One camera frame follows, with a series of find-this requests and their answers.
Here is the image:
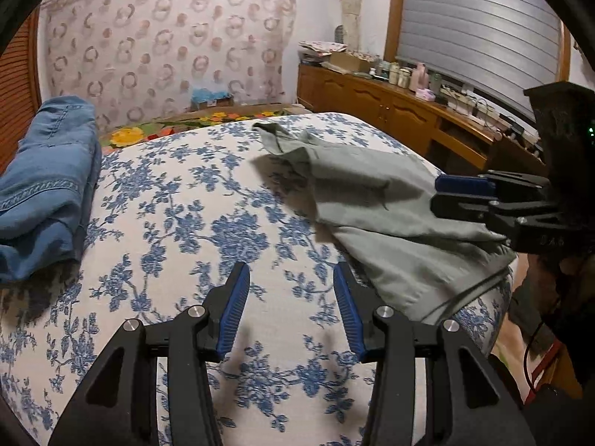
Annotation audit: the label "colourful flower blanket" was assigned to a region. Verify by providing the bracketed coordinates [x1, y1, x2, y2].
[97, 106, 312, 154]

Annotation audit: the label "black cable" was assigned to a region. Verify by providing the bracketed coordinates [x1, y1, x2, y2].
[523, 297, 563, 405]

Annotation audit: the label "beige drape curtain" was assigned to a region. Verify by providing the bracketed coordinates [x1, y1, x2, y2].
[339, 0, 368, 52]

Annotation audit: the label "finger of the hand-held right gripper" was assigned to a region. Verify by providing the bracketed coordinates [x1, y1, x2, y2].
[430, 194, 572, 242]
[434, 172, 554, 200]

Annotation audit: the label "circle patterned sheer curtain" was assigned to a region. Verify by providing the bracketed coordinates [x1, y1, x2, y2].
[39, 0, 298, 131]

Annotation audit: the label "stack of papers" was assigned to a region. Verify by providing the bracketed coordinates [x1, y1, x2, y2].
[297, 41, 348, 63]

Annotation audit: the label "blue denim jeans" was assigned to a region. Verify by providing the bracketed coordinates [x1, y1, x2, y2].
[0, 95, 103, 286]

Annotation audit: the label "wooden window frame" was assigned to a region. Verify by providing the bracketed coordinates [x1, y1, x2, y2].
[383, 0, 572, 82]

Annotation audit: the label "open cardboard box with print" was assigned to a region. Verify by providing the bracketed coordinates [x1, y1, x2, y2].
[330, 50, 373, 72]

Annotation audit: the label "blue crumpled bag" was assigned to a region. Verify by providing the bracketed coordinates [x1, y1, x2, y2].
[192, 86, 231, 102]

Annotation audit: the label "wooden slatted wardrobe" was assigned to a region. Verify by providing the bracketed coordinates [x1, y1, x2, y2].
[0, 9, 45, 172]

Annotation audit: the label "grey window blind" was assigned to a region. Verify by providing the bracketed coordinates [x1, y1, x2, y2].
[395, 0, 565, 124]

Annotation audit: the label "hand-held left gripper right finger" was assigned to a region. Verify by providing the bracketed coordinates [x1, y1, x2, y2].
[333, 261, 537, 446]

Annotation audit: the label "wooden sideboard cabinet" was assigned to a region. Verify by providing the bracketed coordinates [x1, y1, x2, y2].
[296, 62, 549, 177]

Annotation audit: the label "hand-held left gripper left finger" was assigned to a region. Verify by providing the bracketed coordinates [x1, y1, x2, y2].
[48, 261, 252, 446]

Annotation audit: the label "blue floral bedsheet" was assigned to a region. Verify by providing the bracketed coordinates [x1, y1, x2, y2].
[0, 111, 514, 446]

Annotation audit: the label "grey pants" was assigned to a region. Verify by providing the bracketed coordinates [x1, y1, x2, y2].
[251, 118, 518, 326]

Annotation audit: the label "person's right forearm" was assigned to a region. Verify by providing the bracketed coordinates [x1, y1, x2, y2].
[509, 251, 595, 363]

